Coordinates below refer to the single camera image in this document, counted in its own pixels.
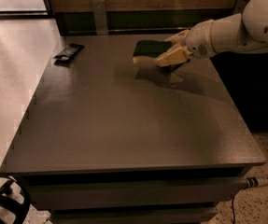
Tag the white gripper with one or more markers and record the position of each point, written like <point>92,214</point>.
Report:
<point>199,41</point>

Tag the green and yellow sponge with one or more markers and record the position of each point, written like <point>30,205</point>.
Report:
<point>149,51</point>

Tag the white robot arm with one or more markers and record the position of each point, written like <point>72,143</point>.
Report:
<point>245,32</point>

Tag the black rxbar chocolate wrapper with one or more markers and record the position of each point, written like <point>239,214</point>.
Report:
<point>69,52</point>

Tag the grey cabinet with drawers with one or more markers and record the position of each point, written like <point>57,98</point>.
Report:
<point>107,141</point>

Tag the black office chair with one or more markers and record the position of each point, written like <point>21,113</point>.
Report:
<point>19,210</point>

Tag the right metal bracket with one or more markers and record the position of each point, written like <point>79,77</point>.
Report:
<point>239,6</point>

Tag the metal bracket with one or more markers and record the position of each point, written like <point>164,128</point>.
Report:
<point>100,19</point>
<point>239,6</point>

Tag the left metal bracket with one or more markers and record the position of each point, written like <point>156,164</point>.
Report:
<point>100,19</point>

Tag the white cable plug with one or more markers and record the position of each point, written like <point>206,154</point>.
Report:
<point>256,182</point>

